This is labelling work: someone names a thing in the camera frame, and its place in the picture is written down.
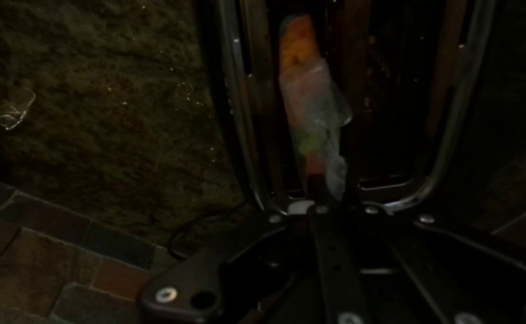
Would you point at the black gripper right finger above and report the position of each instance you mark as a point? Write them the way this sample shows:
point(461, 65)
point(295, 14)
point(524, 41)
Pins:
point(486, 270)

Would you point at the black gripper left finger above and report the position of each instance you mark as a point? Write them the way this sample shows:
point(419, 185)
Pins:
point(228, 270)

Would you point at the orange plastic-wrapped food item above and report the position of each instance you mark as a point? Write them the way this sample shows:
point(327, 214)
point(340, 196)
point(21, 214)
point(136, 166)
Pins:
point(309, 90)

